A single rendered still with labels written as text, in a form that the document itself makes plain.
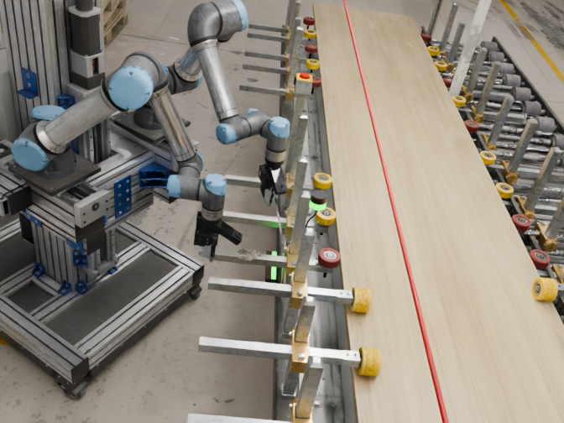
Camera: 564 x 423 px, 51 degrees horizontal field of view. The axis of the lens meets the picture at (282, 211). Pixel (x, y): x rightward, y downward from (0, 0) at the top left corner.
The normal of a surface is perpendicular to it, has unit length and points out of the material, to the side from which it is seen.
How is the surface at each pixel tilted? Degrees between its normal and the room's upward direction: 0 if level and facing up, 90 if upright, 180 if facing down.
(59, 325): 0
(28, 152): 95
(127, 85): 85
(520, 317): 0
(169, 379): 0
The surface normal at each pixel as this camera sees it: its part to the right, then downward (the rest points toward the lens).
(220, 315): 0.14, -0.79
